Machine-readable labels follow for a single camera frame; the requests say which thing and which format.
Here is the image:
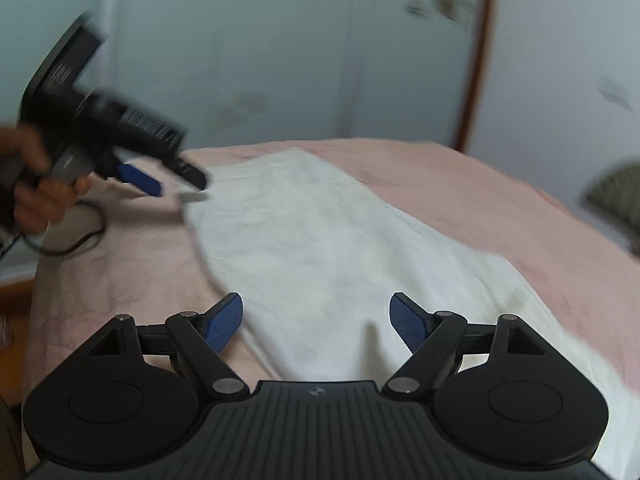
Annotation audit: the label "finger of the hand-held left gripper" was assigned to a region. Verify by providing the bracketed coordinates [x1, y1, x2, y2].
[159, 152, 211, 192]
[116, 162, 166, 198]

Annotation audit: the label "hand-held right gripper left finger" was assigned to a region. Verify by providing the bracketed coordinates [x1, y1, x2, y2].
[89, 292, 251, 401]

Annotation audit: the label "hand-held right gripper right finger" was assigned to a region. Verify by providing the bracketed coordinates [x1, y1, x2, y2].
[383, 292, 547, 401]

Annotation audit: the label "white pants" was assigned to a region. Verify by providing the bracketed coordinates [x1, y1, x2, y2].
[177, 149, 637, 480]

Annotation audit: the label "person's left hand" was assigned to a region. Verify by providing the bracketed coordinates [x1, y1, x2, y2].
[0, 125, 94, 236]

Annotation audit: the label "frosted glass wardrobe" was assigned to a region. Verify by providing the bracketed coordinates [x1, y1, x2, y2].
[0, 0, 488, 155]

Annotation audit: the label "pink blanket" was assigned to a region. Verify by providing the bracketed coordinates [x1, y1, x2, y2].
[22, 137, 640, 480]

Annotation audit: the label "green padded headboard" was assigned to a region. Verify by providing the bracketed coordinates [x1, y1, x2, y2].
[579, 160, 640, 256]

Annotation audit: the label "brown wooden trim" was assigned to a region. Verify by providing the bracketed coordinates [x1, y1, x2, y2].
[454, 0, 499, 155]

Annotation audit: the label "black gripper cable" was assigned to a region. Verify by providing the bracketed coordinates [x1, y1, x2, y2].
[0, 199, 107, 257]

